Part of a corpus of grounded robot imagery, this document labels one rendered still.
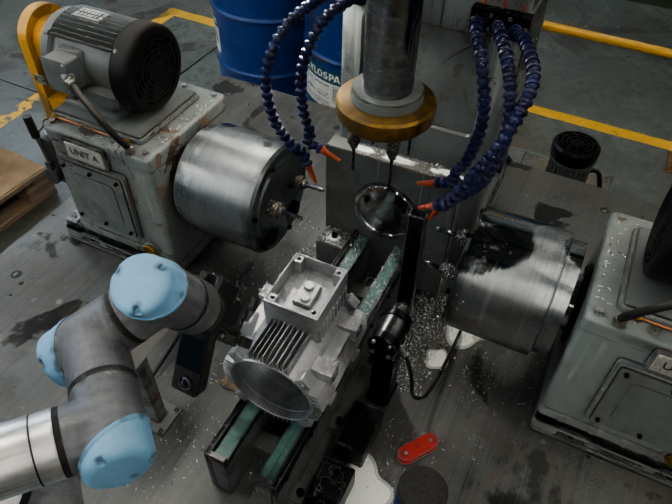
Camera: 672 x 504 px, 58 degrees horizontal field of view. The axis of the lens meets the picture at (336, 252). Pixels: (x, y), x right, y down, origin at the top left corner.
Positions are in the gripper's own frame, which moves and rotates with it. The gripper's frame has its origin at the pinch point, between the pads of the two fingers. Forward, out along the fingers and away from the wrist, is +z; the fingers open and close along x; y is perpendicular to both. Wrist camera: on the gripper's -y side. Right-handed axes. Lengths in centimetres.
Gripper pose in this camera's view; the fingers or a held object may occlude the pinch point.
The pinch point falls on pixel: (241, 342)
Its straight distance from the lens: 103.2
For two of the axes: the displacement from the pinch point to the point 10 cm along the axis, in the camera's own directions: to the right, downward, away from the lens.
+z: 2.1, 2.7, 9.4
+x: -9.0, -3.3, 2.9
